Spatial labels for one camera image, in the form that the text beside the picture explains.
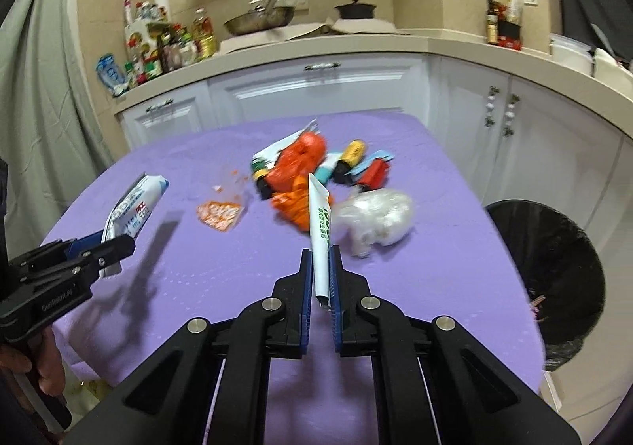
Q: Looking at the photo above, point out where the purple tablecloth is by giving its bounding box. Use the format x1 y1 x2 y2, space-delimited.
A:
40 113 547 445

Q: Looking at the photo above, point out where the orange plastic bag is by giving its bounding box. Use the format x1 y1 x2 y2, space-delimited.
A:
267 132 337 233

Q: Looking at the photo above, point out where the beige kitchen countertop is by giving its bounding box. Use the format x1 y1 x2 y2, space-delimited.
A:
114 22 633 129

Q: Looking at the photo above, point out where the blue white packet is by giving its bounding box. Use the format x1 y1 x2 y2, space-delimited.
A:
96 54 129 95

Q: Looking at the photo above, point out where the cluster of condiment bottles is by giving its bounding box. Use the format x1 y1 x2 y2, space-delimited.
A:
123 0 219 89

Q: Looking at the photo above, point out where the black trash bin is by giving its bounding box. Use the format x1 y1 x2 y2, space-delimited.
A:
485 200 606 371

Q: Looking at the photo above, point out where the steel wok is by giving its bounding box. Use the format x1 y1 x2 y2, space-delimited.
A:
224 0 295 36

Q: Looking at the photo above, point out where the white wet wipes packet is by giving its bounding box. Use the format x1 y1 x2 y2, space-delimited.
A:
101 174 169 278

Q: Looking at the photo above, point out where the white plastic container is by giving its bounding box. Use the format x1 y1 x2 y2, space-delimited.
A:
550 33 594 76

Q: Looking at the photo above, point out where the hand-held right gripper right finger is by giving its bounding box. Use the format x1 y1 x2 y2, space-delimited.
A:
328 247 580 445

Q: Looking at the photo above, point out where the white cooktop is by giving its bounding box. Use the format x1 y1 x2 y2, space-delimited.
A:
218 32 294 55

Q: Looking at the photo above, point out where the red box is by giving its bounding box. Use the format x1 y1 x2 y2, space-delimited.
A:
497 22 524 51

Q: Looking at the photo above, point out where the white green tube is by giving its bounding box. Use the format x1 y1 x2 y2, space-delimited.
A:
307 173 336 310

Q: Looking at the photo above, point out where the clear plastic bag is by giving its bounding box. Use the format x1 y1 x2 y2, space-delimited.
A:
332 190 415 258

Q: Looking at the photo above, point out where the white bowl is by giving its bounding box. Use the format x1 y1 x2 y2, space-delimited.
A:
593 48 633 86

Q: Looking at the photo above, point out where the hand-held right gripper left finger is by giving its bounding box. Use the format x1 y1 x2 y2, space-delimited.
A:
63 248 315 445

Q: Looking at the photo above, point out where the grey green curtain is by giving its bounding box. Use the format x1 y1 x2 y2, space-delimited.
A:
0 0 117 233

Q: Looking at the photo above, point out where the yellow small bottle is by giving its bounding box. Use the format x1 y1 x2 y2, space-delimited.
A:
332 140 367 183

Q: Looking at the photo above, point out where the dark sauce bottle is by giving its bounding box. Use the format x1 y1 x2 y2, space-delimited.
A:
485 0 500 45

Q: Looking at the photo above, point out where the teal white tube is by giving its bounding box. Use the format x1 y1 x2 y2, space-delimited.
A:
316 153 343 183

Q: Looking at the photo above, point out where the red small packet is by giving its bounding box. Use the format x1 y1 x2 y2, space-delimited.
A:
353 158 391 191

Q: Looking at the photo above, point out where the orange snack wrapper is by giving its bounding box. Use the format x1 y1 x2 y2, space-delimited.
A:
197 199 245 231

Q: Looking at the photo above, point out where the person's left hand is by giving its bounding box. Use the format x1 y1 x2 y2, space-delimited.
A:
0 326 66 394

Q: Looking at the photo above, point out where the white paper wrapper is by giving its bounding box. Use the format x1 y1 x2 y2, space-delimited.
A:
251 118 320 169

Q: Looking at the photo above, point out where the grey utensil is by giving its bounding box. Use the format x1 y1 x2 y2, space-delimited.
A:
591 24 620 65

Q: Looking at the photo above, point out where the black pot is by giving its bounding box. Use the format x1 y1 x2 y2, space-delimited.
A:
334 0 377 20

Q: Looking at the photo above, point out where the small dark bottle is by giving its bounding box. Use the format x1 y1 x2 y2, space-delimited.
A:
252 160 278 201

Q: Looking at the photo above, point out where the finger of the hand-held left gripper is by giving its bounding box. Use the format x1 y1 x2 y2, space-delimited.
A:
64 234 136 278
42 231 108 259

